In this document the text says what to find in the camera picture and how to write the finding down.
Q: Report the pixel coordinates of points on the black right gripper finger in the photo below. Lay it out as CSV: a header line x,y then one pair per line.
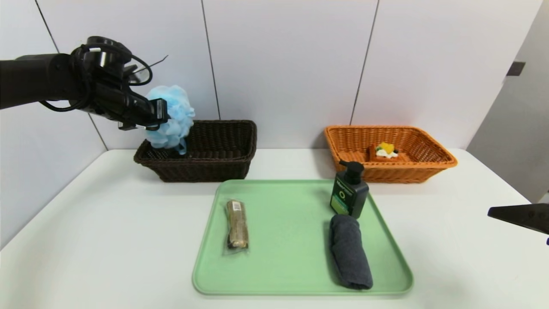
x,y
527,216

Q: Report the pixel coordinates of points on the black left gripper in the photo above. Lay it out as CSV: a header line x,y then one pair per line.
x,y
160,112

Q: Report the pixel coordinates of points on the blue mesh bath loofah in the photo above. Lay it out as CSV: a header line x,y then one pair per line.
x,y
176,111

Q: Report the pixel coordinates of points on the plastic snack roll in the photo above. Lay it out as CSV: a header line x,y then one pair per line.
x,y
237,225

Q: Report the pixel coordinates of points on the toy waffle with fruit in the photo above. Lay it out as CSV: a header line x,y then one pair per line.
x,y
386,152

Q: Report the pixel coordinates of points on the dark grey towel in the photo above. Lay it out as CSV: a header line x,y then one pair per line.
x,y
349,253

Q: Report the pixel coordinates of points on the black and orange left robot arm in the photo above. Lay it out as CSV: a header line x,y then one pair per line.
x,y
34,81

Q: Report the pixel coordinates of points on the dark brown wicker basket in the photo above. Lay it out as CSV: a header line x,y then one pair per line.
x,y
214,169

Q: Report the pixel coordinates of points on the orange wicker basket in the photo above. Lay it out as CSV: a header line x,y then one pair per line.
x,y
429,159

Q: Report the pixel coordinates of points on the dark green pump bottle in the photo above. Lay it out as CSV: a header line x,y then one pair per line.
x,y
349,195

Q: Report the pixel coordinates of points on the light green plastic tray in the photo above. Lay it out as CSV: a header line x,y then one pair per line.
x,y
291,257

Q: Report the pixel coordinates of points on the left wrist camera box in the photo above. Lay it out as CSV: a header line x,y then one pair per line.
x,y
159,111

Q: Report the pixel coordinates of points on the dark wall plate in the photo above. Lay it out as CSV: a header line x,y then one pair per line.
x,y
516,69

